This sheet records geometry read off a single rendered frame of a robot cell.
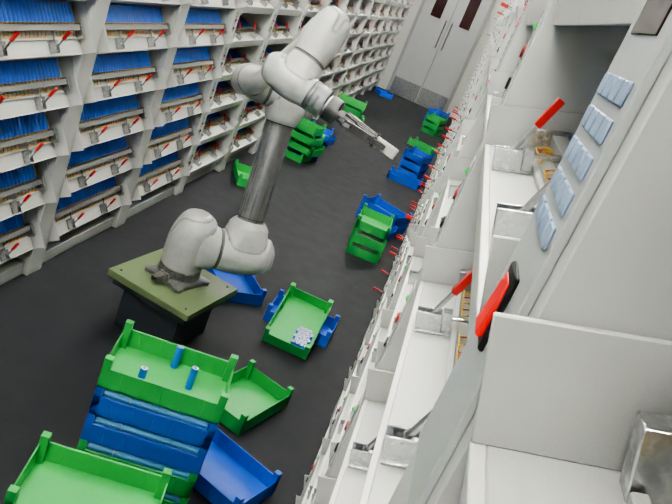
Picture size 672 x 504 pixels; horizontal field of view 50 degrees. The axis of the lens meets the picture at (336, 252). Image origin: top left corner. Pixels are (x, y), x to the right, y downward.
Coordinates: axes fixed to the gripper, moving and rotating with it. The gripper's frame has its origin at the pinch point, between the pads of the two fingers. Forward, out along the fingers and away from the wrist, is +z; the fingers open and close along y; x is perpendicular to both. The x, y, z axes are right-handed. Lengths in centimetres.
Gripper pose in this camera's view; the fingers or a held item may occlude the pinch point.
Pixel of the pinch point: (385, 147)
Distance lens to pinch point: 207.7
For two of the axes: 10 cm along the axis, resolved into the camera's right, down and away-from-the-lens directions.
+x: 5.4, -7.6, -3.5
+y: -2.0, 2.9, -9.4
